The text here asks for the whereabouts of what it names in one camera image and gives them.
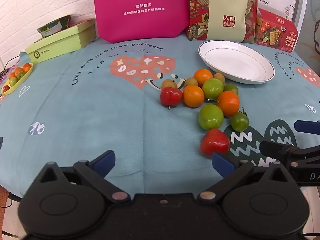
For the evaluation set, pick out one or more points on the tan longan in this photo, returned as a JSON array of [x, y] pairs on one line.
[[190, 81], [169, 83], [219, 77]]

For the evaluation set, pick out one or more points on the heap of small colourful tomatoes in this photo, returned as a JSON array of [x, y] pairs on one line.
[[18, 73]]

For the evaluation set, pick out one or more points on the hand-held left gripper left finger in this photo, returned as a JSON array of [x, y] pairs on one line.
[[106, 161]]

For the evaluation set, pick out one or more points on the green instant noodle bowl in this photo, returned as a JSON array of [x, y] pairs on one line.
[[53, 27]]

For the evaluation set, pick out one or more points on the green tomato with stem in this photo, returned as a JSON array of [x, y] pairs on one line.
[[239, 121]]

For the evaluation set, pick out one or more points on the red cracker box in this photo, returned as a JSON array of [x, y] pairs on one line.
[[275, 32]]

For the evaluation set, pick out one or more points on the pink fabric bag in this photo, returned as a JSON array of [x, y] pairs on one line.
[[140, 12]]

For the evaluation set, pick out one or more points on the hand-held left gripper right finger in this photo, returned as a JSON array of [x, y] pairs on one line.
[[221, 163]]

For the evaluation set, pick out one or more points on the small green lime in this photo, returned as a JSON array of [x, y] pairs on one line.
[[232, 88]]

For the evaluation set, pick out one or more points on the light green cardboard box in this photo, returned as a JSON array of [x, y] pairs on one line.
[[57, 43]]

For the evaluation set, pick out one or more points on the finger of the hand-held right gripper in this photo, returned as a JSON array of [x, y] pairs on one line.
[[307, 126], [275, 150]]

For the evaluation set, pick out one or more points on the white plate with dark rim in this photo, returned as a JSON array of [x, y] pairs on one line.
[[237, 61]]

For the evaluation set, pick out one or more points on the yellow-green oval tray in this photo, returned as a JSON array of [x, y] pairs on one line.
[[23, 81]]

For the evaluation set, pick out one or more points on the orange tangerine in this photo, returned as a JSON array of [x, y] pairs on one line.
[[228, 103], [203, 77], [193, 96]]

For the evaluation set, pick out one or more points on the large green jujube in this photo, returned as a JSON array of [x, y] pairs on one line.
[[210, 117], [212, 89]]

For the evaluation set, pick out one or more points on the red wax apple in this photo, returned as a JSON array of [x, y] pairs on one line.
[[215, 142], [171, 97]]

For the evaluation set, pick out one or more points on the blue printed tablecloth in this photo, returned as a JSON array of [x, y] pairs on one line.
[[87, 120]]

